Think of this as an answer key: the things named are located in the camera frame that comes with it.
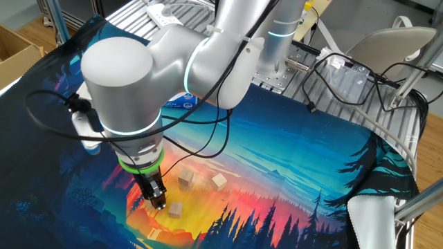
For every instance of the white power strip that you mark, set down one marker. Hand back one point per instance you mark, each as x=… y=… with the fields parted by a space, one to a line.
x=162 y=15

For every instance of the beige plastic chair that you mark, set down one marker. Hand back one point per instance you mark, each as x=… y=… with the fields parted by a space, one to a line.
x=387 y=45

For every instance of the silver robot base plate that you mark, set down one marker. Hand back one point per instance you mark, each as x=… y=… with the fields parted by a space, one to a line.
x=280 y=83

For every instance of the brown cardboard box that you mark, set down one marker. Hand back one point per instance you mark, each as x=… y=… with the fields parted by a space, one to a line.
x=17 y=58

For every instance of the blue white tissue pack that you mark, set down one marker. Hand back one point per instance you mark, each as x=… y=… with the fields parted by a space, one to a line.
x=183 y=102

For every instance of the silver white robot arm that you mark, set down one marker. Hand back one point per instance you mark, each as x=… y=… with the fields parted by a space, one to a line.
x=117 y=86

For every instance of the silver metal cylinder connector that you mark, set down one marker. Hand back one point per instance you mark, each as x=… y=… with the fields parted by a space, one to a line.
x=297 y=65

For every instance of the yellowish flat board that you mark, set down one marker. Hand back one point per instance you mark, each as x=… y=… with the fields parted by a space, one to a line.
x=316 y=17

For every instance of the aluminium frame post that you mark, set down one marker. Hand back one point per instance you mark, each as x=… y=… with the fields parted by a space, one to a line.
x=418 y=204
x=415 y=71
x=60 y=20

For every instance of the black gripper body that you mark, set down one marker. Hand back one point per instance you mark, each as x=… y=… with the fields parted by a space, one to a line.
x=149 y=178

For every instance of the clear plastic bag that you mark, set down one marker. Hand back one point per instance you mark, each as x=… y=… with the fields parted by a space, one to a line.
x=346 y=83

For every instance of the sunset forest printed cloth mat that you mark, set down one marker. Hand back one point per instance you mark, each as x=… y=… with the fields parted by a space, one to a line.
x=294 y=155

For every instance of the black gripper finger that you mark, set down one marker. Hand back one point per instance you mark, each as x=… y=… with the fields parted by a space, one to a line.
x=145 y=193
x=158 y=197

